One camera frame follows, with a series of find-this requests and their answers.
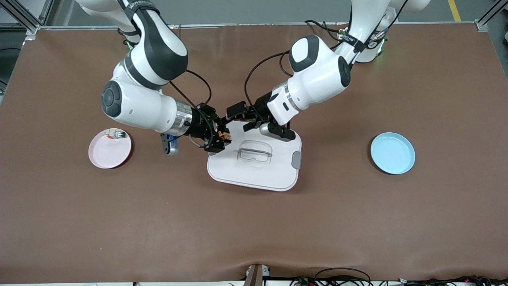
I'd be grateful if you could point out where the white lidded storage box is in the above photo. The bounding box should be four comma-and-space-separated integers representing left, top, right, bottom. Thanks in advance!
207, 121, 302, 192

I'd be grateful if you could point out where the brown table cover mat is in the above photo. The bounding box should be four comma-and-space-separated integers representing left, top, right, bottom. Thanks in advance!
0, 22, 508, 284

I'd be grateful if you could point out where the pink round plate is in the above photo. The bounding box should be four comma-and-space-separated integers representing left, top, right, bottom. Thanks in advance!
88, 128, 132, 170

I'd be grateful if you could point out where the light blue round plate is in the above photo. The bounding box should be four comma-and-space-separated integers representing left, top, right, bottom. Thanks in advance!
370, 132, 416, 175

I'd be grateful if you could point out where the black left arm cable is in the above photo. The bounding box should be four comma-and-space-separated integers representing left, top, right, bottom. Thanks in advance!
244, 50, 304, 120

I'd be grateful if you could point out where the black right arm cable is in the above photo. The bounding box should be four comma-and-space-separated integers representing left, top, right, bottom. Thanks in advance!
170, 70, 213, 116

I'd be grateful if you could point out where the silver table edge rail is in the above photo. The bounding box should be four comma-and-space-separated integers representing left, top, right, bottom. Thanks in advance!
38, 22, 483, 30

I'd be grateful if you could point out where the black arm base cable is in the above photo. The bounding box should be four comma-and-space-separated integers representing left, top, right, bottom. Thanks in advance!
304, 19, 346, 42

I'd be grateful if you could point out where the brown camera mount post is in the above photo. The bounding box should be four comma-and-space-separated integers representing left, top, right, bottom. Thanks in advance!
244, 263, 271, 286

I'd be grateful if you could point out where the black cable loop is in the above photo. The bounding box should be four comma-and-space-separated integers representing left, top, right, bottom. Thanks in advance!
315, 267, 372, 286

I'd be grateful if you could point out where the aluminium frame extrusion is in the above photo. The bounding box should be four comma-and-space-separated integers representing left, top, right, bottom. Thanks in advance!
0, 0, 54, 34

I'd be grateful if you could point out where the aluminium frame corner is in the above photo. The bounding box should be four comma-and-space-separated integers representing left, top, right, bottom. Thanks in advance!
476, 4, 508, 32

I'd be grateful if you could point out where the tangled cable bundle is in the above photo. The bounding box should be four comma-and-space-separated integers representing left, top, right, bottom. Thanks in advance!
290, 275, 508, 286

